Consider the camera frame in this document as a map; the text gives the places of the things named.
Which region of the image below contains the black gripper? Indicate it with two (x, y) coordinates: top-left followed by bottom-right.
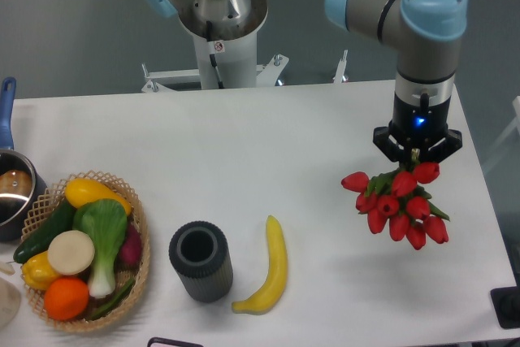
(373, 94), (462, 163)

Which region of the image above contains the red tulip bouquet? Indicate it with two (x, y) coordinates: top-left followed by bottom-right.
(341, 150), (449, 250)

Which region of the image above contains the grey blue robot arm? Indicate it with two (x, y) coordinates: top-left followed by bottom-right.
(324, 0), (468, 164)

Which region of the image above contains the black device at table edge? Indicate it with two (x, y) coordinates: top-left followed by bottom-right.
(490, 286), (519, 329)

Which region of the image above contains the yellow banana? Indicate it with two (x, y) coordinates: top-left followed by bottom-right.
(232, 215), (288, 315)

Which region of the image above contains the dark grey ribbed vase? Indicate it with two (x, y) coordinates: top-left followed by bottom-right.
(168, 221), (233, 303)

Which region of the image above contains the purple sweet potato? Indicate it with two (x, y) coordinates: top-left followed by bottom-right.
(118, 223), (142, 267)

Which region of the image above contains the green bok choy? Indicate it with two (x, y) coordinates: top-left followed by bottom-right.
(73, 198), (128, 299)

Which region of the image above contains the black phone at bottom edge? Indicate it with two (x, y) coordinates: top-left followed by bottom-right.
(146, 336), (203, 347)

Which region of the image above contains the yellow squash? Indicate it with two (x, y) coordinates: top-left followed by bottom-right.
(64, 178), (132, 215)

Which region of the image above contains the woven wicker basket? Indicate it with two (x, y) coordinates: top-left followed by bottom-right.
(21, 171), (150, 333)

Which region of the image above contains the green bean pod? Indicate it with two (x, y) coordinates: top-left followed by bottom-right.
(87, 278), (136, 321)

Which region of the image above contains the dark green cucumber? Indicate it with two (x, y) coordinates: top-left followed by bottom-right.
(13, 199), (76, 264)

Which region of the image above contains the orange fruit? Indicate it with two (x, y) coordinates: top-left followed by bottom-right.
(44, 277), (89, 321)

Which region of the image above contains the yellow bell pepper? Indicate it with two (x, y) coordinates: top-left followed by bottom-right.
(21, 251), (62, 291)

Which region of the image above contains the small white garlic piece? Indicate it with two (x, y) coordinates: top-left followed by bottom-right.
(0, 262), (15, 275)

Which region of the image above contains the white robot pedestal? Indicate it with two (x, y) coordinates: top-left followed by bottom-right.
(180, 0), (268, 89)

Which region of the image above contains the white metal base frame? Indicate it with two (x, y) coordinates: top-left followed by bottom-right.
(141, 50), (349, 93)

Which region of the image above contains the grey pot with blue handle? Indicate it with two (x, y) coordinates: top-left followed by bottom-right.
(1, 77), (46, 242)

